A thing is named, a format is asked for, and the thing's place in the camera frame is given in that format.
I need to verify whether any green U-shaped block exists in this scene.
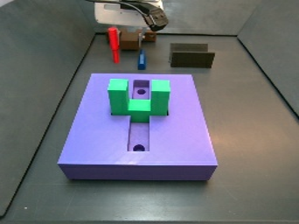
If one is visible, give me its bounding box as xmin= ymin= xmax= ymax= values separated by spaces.
xmin=106 ymin=79 xmax=170 ymax=123

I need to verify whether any brown T-shaped block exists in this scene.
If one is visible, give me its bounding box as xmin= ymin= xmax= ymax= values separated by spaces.
xmin=118 ymin=28 xmax=156 ymax=51

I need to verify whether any black camera cable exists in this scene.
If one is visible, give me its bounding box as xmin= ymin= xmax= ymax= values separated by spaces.
xmin=85 ymin=0 xmax=156 ymax=16

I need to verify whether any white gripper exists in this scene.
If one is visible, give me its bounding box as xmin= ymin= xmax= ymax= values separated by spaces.
xmin=94 ymin=0 xmax=164 ymax=44

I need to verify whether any purple base block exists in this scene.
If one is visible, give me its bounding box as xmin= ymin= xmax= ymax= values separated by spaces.
xmin=58 ymin=73 xmax=217 ymax=180

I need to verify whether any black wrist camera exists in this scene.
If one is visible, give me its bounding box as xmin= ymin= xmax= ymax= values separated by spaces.
xmin=144 ymin=8 xmax=168 ymax=32

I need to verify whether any blue peg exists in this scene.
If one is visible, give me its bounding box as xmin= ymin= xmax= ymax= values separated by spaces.
xmin=137 ymin=49 xmax=146 ymax=70

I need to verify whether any black angle bracket fixture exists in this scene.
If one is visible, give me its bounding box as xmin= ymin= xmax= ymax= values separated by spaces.
xmin=169 ymin=43 xmax=214 ymax=68

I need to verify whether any red peg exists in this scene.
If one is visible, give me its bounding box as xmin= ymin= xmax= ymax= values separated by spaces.
xmin=108 ymin=27 xmax=118 ymax=63

